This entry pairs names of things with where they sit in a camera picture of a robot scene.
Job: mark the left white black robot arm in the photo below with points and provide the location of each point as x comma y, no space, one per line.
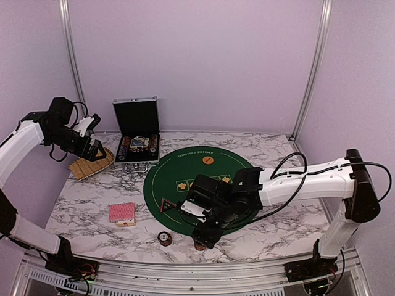
49,128

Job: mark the red purple chip row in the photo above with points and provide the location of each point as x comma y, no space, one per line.
124,148

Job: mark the round green poker mat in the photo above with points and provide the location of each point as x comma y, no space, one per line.
174,174

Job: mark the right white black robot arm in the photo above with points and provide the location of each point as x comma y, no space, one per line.
345,178

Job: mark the right aluminium frame post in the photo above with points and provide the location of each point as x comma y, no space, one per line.
323,28

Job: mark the blue card deck in case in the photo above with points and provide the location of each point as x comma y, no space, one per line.
139,143

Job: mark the red poker chip stack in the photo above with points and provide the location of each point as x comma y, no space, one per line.
198,246

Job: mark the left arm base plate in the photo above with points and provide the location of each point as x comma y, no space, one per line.
76,269

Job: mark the left aluminium frame post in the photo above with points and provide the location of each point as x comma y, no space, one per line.
72,57

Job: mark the orange round blind button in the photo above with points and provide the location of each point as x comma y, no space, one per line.
208,160

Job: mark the dark red chip row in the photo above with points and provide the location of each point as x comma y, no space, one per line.
153,143

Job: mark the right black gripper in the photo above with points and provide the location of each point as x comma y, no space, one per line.
204,235

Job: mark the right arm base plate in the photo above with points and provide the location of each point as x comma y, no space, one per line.
308,269

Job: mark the black triangular all-in button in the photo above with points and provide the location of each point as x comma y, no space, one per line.
167,205

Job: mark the aluminium poker chip case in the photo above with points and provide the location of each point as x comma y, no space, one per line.
137,117

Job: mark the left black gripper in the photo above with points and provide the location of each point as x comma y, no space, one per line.
82,150

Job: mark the red playing card deck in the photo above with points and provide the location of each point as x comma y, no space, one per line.
121,211

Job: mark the aluminium frame post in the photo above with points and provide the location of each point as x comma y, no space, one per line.
323,28
72,57

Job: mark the playing card box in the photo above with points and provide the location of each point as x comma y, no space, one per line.
126,223

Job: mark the woven bamboo tray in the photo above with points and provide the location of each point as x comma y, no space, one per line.
82,169

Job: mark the dark brown poker chip stack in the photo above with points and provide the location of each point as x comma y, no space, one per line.
164,238

